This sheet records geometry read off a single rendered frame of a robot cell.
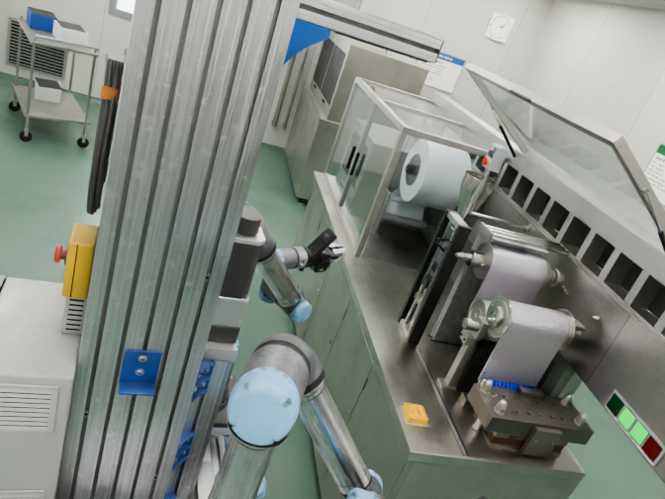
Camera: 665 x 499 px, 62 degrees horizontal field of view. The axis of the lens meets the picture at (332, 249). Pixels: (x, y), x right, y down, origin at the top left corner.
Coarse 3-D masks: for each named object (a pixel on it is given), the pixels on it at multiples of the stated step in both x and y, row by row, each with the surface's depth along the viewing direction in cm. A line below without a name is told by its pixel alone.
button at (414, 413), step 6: (408, 408) 185; (414, 408) 186; (420, 408) 187; (408, 414) 183; (414, 414) 184; (420, 414) 185; (426, 414) 186; (408, 420) 182; (414, 420) 182; (420, 420) 183; (426, 420) 183
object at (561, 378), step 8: (464, 248) 292; (456, 264) 297; (456, 272) 295; (560, 360) 207; (552, 368) 210; (560, 368) 206; (568, 368) 203; (552, 376) 209; (560, 376) 205; (568, 376) 205; (544, 384) 212; (552, 384) 208; (560, 384) 206; (544, 392) 211; (552, 392) 208; (560, 392) 208
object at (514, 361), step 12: (504, 348) 191; (516, 348) 192; (528, 348) 193; (540, 348) 194; (492, 360) 193; (504, 360) 194; (516, 360) 195; (528, 360) 196; (540, 360) 197; (492, 372) 196; (504, 372) 197; (516, 372) 198; (528, 372) 198; (540, 372) 199; (528, 384) 201
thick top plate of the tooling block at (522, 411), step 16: (480, 400) 186; (496, 400) 187; (512, 400) 190; (528, 400) 193; (544, 400) 196; (480, 416) 184; (496, 416) 179; (512, 416) 182; (528, 416) 185; (544, 416) 188; (560, 416) 191; (576, 416) 194; (496, 432) 181; (512, 432) 183; (528, 432) 184; (576, 432) 187; (592, 432) 188
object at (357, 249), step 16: (368, 80) 360; (416, 96) 369; (384, 112) 288; (400, 128) 260; (400, 144) 260; (448, 144) 263; (464, 144) 266; (384, 176) 267; (384, 192) 270; (336, 208) 336; (368, 224) 277; (352, 240) 295
